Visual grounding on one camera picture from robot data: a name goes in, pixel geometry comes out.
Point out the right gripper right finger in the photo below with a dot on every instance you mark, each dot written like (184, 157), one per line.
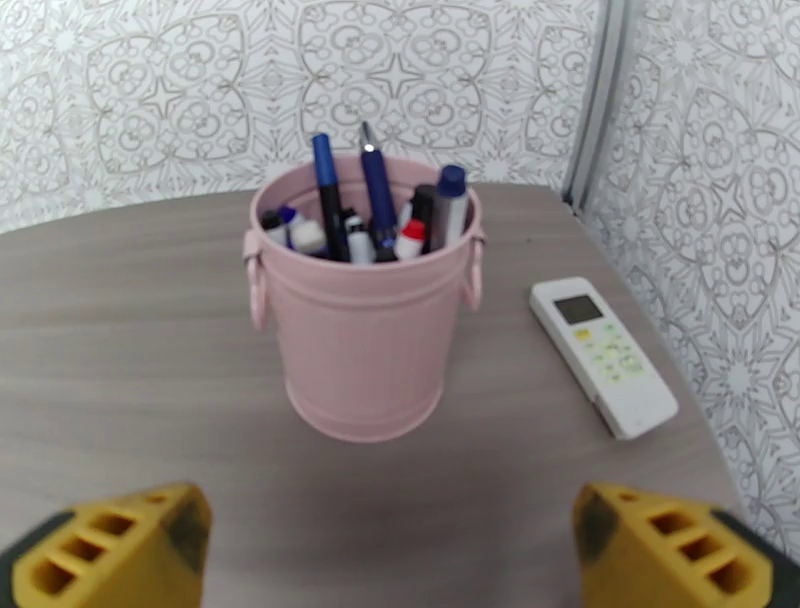
(656, 562)

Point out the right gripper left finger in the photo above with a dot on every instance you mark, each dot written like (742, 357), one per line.
(112, 562)

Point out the grey marker blue cap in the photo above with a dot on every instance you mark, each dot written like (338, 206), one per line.
(451, 212)

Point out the small white marker blue cap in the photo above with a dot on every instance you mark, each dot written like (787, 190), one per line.
(289, 215)

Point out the aluminium corner post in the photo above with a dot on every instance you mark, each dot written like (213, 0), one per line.
(600, 94)

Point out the pink metal bucket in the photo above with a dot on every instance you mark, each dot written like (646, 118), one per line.
(362, 350)

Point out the white marker black cap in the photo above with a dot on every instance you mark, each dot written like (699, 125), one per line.
(359, 244)
(272, 222)

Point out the blue pen silver clip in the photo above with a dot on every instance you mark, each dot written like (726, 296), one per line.
(378, 187)

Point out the white marker red cap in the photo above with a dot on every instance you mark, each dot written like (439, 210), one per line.
(412, 234)

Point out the white remote control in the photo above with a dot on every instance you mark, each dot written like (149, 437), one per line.
(619, 375)

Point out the white round-capped marker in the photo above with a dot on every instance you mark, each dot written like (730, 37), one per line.
(307, 236)

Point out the blue and black marker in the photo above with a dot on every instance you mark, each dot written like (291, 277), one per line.
(325, 169)

